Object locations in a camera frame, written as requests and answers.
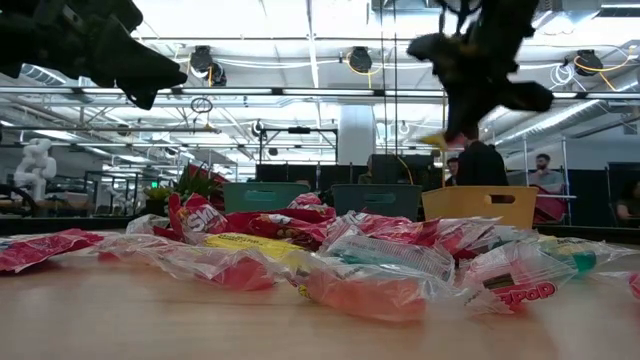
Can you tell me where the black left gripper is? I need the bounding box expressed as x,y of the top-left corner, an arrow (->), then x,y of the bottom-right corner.
0,0 -> 189,112

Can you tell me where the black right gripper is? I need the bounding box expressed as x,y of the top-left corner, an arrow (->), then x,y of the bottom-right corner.
407,19 -> 555,145

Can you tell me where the yellow Sour Patch packet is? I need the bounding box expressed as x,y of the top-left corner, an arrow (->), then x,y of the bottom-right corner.
418,132 -> 451,151
537,234 -> 601,257
204,232 -> 306,261

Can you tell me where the yellow plastic bin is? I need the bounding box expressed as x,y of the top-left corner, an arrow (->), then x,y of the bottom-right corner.
421,185 -> 540,230

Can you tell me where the dark blue plastic bin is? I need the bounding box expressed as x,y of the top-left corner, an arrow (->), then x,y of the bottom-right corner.
331,183 -> 424,222

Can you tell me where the red Ring Pop candy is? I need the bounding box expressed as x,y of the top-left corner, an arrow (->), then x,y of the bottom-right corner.
94,233 -> 176,266
457,242 -> 579,315
159,247 -> 281,294
124,213 -> 171,236
599,269 -> 640,302

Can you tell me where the red Skittles packet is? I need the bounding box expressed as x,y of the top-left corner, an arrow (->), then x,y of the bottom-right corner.
227,209 -> 337,252
339,209 -> 441,247
0,228 -> 104,275
434,215 -> 504,261
288,192 -> 324,210
167,192 -> 232,236

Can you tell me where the green plastic bin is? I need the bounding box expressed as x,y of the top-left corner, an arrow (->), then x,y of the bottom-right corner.
223,181 -> 312,215

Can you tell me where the person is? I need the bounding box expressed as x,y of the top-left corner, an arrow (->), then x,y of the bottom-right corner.
615,179 -> 640,221
446,156 -> 461,187
528,152 -> 566,189
455,127 -> 510,187

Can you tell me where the dark equipment cabinet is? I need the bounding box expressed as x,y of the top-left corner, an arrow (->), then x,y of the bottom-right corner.
367,153 -> 445,187

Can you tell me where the long ceiling light bar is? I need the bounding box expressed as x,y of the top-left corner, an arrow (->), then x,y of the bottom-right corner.
0,85 -> 640,100

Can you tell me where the white building column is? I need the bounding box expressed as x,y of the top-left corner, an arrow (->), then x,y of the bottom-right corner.
338,103 -> 377,166

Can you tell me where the red background cart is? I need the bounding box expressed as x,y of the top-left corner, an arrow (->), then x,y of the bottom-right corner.
532,184 -> 569,225

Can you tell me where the artificial succulent plant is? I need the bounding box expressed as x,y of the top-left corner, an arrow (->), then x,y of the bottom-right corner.
143,162 -> 229,219

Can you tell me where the red background object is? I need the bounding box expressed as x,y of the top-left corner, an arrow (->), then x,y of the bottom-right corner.
187,163 -> 231,211

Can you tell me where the black metal rack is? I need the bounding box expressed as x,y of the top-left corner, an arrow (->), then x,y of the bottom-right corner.
82,169 -> 166,216

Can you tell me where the black partition panel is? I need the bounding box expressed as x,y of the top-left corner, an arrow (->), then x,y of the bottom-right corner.
255,163 -> 369,196
564,161 -> 640,229

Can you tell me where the black hanging cable ring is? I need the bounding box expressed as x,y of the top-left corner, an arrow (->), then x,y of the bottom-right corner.
189,96 -> 215,115

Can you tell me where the black hanging cable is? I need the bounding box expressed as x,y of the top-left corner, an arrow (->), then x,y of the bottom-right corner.
392,0 -> 400,157
380,0 -> 389,156

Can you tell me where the teal Ring Pop candy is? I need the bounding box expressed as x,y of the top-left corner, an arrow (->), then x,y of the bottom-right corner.
322,232 -> 456,284
539,237 -> 640,276

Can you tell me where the black gantry frame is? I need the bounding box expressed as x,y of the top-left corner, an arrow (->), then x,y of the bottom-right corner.
257,126 -> 340,165

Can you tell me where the orange Ring Pop candy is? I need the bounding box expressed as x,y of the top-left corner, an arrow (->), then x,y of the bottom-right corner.
292,262 -> 454,322

